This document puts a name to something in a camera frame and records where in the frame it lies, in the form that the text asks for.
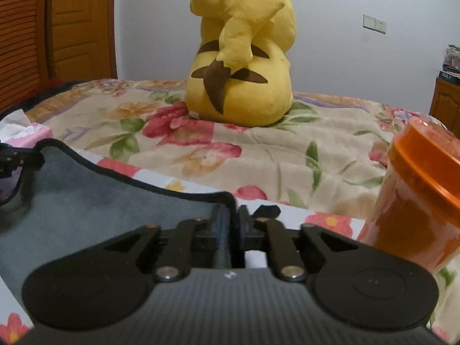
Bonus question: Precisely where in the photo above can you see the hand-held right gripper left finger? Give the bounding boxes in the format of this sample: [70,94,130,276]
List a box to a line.
[103,205,233,283]

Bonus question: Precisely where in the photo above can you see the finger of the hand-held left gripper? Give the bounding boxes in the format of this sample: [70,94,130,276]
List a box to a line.
[0,143,45,180]

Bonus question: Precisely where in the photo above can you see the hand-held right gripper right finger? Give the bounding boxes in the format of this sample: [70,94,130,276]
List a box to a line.
[237,204,361,283]

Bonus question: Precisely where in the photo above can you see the grey towel with black edge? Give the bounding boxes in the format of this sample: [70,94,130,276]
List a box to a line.
[0,138,238,311]

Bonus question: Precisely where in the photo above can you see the pink tissue pack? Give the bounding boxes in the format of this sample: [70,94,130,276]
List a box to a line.
[0,109,55,149]

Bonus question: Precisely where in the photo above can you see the floral blanket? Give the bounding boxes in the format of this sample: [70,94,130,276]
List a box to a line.
[0,78,460,345]

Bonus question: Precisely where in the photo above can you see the wooden louvered wardrobe door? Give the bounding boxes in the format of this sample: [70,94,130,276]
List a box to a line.
[0,0,50,115]

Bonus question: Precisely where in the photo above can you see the yellow plush toy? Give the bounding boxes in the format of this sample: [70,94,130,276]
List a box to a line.
[185,0,325,128]

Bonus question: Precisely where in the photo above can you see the orange plastic jar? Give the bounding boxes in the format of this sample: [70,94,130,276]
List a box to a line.
[355,116,460,274]

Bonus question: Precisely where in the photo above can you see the wooden cabinet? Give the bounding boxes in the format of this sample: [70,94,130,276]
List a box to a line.
[429,77,460,139]

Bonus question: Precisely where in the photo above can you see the stack of books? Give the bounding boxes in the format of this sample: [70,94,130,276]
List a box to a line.
[441,45,460,80]

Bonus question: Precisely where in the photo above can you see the white wall switch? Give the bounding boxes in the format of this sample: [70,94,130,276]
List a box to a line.
[362,14,388,35]

